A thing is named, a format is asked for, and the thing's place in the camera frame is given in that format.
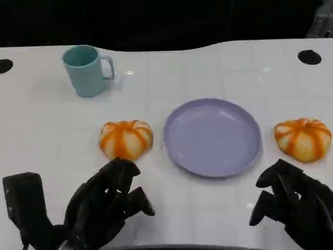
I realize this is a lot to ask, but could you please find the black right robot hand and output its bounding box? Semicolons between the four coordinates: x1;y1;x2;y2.
249;158;333;250

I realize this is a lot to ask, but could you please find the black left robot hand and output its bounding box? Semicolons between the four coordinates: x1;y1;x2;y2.
62;157;156;250

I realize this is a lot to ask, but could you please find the orange and white bread roll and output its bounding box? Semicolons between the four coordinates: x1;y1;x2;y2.
98;120;153;161
274;118;332;164

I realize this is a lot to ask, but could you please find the lilac plate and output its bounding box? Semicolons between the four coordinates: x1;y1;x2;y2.
163;98;262;178

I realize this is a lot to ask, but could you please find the pale green mug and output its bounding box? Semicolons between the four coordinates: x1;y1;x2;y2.
61;45;116;98

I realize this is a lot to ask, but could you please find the black table cable hole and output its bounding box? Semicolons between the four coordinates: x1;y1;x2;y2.
297;49;322;65
0;59;14;74

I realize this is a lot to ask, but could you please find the grey machine frame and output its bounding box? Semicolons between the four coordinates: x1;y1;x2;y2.
305;10;333;39

